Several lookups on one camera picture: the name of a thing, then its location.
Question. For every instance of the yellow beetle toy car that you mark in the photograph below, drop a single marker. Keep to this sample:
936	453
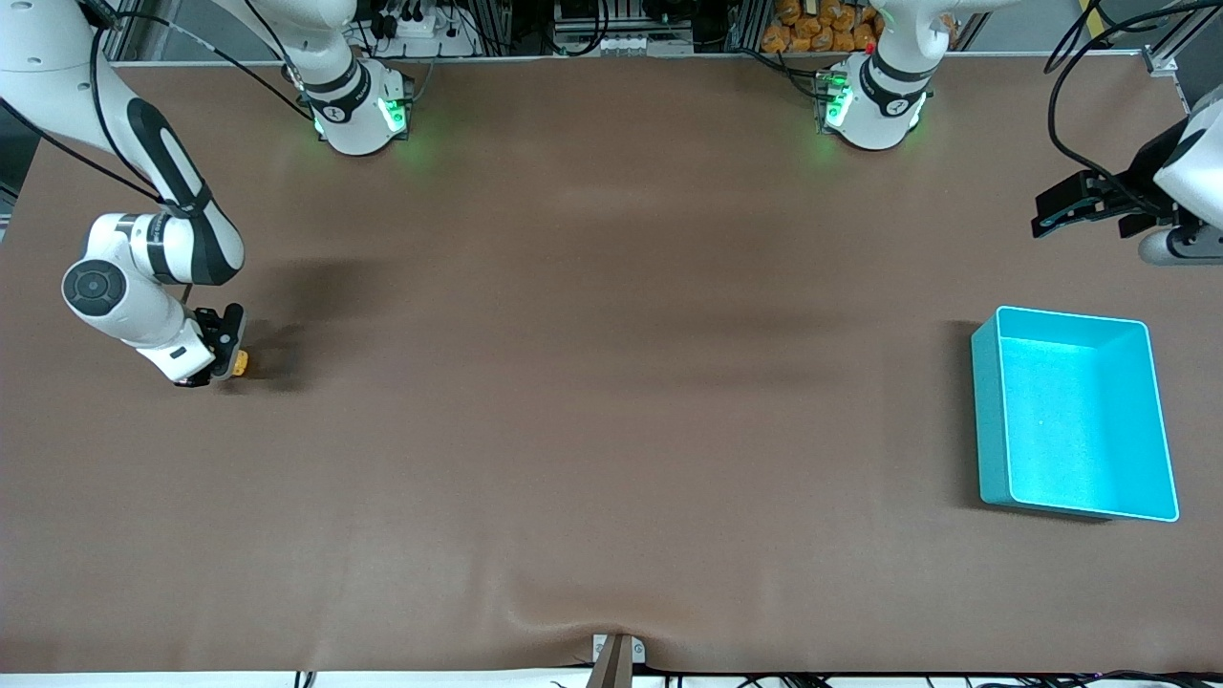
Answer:
241	363

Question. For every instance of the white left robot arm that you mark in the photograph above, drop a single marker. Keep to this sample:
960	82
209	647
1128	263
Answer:
879	115

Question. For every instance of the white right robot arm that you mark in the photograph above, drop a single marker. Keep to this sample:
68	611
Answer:
57	86

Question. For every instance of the turquoise plastic bin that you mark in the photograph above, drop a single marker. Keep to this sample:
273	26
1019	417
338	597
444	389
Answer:
1080	420

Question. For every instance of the bag of orange fruit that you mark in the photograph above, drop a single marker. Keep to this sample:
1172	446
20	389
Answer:
812	29

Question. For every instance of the white power strip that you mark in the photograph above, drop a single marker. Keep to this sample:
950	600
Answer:
420	29

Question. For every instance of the brown table mat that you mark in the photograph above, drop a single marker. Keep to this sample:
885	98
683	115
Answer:
611	382

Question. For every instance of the aluminium frame post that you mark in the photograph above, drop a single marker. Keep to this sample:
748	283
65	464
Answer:
1161	59

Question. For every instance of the metal table clamp bracket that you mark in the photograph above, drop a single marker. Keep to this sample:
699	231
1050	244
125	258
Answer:
616	664

